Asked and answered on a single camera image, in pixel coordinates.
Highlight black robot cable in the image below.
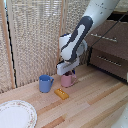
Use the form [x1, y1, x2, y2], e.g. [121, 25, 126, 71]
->
[89, 19, 128, 49]

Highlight pink mug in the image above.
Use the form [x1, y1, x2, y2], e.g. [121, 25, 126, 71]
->
[60, 70, 79, 89]

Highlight dark-framed drawer cabinet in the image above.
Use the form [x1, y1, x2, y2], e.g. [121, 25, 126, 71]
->
[84, 9, 128, 83]

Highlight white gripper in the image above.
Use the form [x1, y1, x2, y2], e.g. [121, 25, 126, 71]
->
[55, 56, 81, 77]

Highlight light grey blurry object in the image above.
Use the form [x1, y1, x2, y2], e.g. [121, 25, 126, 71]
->
[111, 102, 128, 128]

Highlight brown fabric-front drawer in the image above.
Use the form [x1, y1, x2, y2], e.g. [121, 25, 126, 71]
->
[88, 47, 128, 81]

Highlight yellow rectangular block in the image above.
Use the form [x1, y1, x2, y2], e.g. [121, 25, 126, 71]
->
[53, 87, 70, 101]

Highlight white floral-rim plate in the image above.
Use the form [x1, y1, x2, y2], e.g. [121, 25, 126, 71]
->
[0, 99, 38, 128]

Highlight brown wooden cabinet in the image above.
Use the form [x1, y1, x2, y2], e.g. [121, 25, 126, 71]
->
[85, 19, 128, 62]

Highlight silver drawer handle bar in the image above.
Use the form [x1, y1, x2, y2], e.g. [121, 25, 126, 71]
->
[90, 32, 119, 44]
[96, 54, 123, 68]

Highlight blue mug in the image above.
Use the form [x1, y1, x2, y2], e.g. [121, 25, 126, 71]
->
[38, 74, 55, 94]

